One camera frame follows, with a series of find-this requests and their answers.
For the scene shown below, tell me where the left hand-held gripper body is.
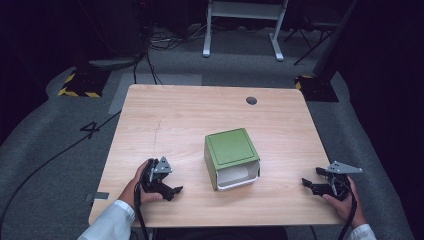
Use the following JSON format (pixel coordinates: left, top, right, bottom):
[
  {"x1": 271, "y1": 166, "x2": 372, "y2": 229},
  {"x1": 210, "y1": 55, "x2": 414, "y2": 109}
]
[{"x1": 140, "y1": 155, "x2": 176, "y2": 202}]

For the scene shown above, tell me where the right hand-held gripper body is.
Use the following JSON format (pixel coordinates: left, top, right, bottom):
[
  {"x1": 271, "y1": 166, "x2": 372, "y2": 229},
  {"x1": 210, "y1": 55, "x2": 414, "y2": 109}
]
[{"x1": 311, "y1": 160, "x2": 364, "y2": 202}]

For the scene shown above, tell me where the white drawer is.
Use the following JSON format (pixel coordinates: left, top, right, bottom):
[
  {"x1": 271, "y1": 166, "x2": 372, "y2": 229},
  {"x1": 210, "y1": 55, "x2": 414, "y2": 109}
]
[{"x1": 215, "y1": 159, "x2": 261, "y2": 192}]

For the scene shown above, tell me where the green storage box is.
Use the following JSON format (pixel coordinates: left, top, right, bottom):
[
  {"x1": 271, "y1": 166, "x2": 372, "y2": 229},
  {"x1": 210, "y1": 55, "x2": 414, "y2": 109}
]
[{"x1": 203, "y1": 127, "x2": 261, "y2": 192}]

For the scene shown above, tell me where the person's left hand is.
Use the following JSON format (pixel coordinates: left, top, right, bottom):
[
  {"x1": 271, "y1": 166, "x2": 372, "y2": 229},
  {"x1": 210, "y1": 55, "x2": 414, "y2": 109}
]
[{"x1": 118, "y1": 160, "x2": 164, "y2": 210}]

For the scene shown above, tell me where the person's right hand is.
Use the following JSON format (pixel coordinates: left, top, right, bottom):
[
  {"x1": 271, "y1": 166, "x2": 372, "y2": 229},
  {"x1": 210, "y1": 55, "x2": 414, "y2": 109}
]
[{"x1": 322, "y1": 175, "x2": 368, "y2": 230}]

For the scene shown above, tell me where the grey tape strip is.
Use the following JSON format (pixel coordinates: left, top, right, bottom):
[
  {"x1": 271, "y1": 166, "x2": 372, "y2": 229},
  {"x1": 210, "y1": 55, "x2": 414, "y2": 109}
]
[{"x1": 84, "y1": 191, "x2": 110, "y2": 203}]

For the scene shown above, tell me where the black yellow striped stand base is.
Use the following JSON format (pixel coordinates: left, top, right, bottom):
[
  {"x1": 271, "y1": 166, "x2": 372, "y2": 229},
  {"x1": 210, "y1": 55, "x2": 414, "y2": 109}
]
[
  {"x1": 294, "y1": 74, "x2": 340, "y2": 103},
  {"x1": 57, "y1": 68, "x2": 111, "y2": 99}
]

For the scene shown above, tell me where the black folding stand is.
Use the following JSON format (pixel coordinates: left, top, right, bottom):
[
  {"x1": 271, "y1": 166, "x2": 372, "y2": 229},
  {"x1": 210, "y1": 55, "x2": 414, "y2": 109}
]
[{"x1": 283, "y1": 19, "x2": 338, "y2": 66}]

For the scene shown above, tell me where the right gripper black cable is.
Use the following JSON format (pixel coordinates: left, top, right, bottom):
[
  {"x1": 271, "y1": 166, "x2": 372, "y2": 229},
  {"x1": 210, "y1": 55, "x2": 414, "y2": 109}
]
[{"x1": 337, "y1": 179, "x2": 358, "y2": 240}]

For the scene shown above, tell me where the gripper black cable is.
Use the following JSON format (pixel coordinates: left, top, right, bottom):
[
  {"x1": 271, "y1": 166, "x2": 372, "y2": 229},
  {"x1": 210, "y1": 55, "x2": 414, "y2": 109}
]
[
  {"x1": 133, "y1": 181, "x2": 150, "y2": 240},
  {"x1": 337, "y1": 179, "x2": 358, "y2": 240}
]

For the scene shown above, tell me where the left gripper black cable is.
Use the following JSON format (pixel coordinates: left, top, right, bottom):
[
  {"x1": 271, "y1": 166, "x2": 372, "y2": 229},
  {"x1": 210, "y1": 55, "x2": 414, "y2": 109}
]
[{"x1": 133, "y1": 181, "x2": 150, "y2": 240}]

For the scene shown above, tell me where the black floor cable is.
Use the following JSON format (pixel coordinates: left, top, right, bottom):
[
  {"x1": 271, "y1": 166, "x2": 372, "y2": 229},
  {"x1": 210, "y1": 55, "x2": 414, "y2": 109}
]
[{"x1": 0, "y1": 111, "x2": 122, "y2": 231}]

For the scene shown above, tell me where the bundle of floor cables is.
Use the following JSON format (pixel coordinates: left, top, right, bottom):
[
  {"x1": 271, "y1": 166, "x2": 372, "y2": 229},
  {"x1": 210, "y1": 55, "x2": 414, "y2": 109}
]
[{"x1": 133, "y1": 23, "x2": 208, "y2": 86}]

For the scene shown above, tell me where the white metal table frame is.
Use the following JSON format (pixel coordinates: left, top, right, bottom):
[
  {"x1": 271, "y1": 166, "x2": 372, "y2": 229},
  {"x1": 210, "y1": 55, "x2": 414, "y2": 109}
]
[{"x1": 202, "y1": 0, "x2": 290, "y2": 62}]

